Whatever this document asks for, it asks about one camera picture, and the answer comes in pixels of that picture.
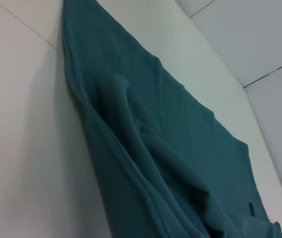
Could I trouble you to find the blue t-shirt with pink print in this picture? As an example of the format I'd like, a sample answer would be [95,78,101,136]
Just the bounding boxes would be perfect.
[61,0,282,238]

